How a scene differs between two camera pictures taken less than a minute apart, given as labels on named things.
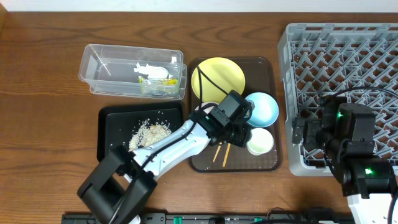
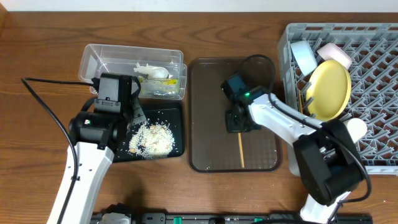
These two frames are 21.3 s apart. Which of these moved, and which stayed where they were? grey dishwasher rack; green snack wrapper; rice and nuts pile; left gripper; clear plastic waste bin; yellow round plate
Moved: left gripper; yellow round plate
Stayed: green snack wrapper; rice and nuts pile; grey dishwasher rack; clear plastic waste bin
